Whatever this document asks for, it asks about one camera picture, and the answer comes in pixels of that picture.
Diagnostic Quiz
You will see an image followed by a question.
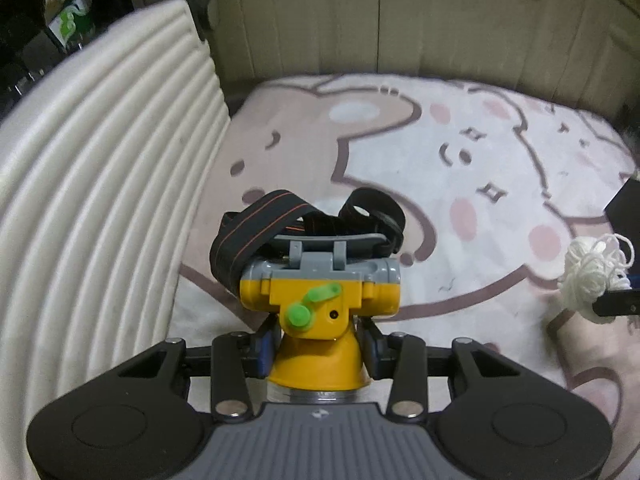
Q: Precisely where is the green white carton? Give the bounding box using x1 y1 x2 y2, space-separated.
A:
43 0 96 53

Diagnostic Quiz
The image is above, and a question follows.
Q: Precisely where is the white yarn ball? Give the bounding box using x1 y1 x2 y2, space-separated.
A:
559 233 636 325

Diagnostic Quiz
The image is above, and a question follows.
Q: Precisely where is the black storage box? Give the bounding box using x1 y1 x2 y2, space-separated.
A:
604 178 640 249

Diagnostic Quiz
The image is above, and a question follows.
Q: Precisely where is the white ribbed suitcase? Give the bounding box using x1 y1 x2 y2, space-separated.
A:
1 0 230 479

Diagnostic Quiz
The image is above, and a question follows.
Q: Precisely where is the beige cabinet with doors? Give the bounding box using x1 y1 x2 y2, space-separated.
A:
132 0 639 119

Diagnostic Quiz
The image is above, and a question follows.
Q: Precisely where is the pink cartoon bear blanket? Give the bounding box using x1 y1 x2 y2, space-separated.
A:
174 71 640 441

